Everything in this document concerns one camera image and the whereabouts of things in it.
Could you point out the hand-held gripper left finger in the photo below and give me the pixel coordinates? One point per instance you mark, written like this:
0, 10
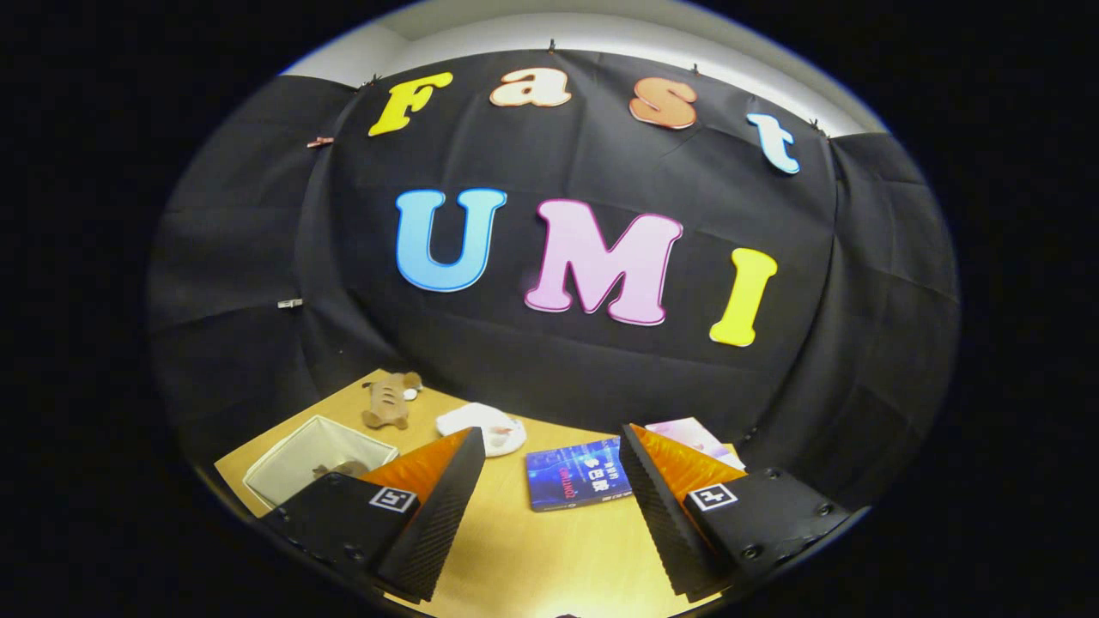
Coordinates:
434, 524

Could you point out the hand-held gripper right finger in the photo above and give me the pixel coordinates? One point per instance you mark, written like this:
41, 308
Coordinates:
665, 524

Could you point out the grey fabric storage box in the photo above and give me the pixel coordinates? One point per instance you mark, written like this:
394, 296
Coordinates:
292, 455

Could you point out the pink book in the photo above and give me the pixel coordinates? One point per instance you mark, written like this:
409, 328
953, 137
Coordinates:
695, 438

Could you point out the blue book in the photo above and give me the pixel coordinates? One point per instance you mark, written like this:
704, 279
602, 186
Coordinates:
571, 476

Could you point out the white plush toy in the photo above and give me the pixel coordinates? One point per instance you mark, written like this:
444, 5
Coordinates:
481, 422

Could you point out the brown striped plush toy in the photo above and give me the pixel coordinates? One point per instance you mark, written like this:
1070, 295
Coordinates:
388, 402

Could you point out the black backdrop cloth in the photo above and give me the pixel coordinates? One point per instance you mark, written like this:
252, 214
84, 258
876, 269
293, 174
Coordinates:
558, 360

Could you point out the white clip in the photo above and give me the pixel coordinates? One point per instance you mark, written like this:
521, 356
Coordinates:
290, 303

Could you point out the pink clip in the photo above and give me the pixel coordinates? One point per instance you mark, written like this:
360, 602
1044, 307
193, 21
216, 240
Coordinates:
320, 142

